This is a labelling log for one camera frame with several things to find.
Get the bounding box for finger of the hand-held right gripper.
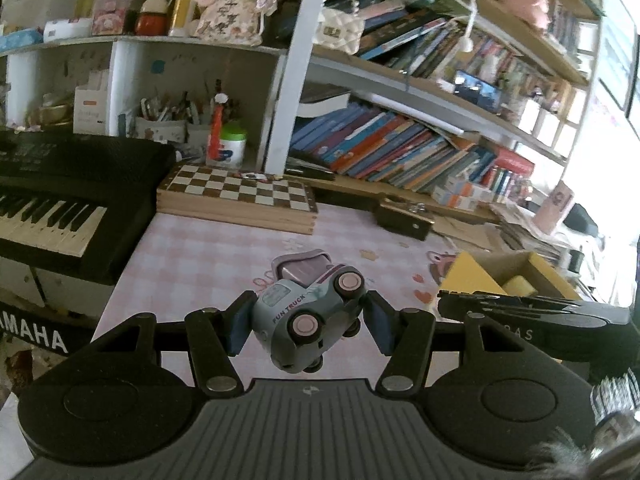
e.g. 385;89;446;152
437;301;553;320
437;289;591;308

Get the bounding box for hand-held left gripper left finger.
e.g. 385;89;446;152
92;290;259;399

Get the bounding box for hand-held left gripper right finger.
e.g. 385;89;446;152
362;290;557;398

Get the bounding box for yellow cardboard box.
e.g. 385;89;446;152
442;251;585;302

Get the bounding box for grey toy truck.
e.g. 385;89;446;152
251;249;369;374

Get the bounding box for pink checked cloth desktop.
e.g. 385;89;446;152
94;202;503;363

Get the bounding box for yellow sticky note pad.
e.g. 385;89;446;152
502;274;539;297

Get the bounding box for stack of newspapers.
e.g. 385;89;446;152
492;199;572;262

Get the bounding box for pink card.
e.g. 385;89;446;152
533;179;575;235

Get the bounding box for orange and white small boxes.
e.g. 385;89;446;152
432;179;494;211

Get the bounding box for small black box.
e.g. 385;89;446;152
375;195;435;241

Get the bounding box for black rounded object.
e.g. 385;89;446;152
565;203;599;237

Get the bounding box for wooden chess board box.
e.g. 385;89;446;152
156;163;320;235

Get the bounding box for grey fur cuff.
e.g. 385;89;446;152
524;427;640;480

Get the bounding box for red books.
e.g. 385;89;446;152
494;149;535;174

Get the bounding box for row of leaning books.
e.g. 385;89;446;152
289;99;502;194

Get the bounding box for white jar with green lid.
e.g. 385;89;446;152
215;120;248;169

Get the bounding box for black keyboard stand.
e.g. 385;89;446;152
0;285;72;357

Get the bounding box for tablet with lit screen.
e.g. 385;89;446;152
452;69;503;114

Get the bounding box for black electronic keyboard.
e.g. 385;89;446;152
0;129;177;287

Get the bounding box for pen holder with pens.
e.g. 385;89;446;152
134;92;189;144

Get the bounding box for white bookshelf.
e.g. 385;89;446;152
0;0;606;196

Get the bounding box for white carton with red print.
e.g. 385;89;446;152
73;87;109;136

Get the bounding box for row of shelf books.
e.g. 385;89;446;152
345;0;531;83

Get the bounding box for brass bowl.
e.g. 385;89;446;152
29;104;74;129

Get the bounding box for white quilted handbag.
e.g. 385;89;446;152
313;0;366;56

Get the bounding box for red round bottle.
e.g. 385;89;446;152
135;0;169;36

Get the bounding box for white and yellow cup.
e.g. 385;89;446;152
168;0;200;37

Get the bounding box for pink tissue box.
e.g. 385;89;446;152
92;0;134;36

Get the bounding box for blue tissue pack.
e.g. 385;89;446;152
0;28;45;51

